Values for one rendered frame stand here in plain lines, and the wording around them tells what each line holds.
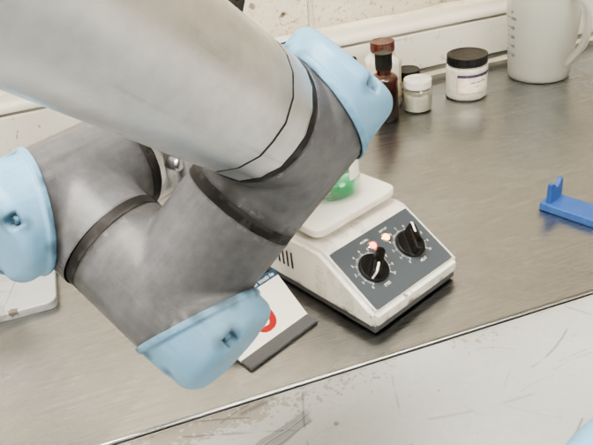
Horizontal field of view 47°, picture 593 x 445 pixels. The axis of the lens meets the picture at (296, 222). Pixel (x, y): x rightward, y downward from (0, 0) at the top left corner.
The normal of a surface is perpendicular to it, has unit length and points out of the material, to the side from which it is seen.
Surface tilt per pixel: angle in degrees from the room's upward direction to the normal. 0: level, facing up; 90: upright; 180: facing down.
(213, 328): 42
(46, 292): 0
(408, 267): 30
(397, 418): 0
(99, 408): 0
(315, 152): 108
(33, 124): 90
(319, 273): 90
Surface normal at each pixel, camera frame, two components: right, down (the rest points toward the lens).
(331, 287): -0.74, 0.41
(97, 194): 0.24, -0.51
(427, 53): 0.31, 0.47
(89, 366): -0.10, -0.85
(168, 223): -0.59, -0.31
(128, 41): 0.69, 0.58
